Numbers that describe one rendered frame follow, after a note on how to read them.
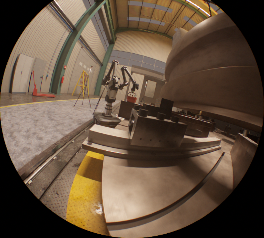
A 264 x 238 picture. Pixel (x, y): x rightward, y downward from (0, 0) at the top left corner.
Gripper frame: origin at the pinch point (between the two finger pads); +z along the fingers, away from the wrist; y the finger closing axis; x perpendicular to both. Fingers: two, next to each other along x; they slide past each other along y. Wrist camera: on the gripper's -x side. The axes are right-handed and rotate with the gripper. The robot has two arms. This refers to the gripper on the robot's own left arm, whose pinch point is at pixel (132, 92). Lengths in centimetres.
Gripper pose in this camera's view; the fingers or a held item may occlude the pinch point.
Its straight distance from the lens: 182.1
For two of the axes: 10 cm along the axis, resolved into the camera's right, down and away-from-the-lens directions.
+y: 2.7, -0.2, 9.6
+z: -2.2, 9.7, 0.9
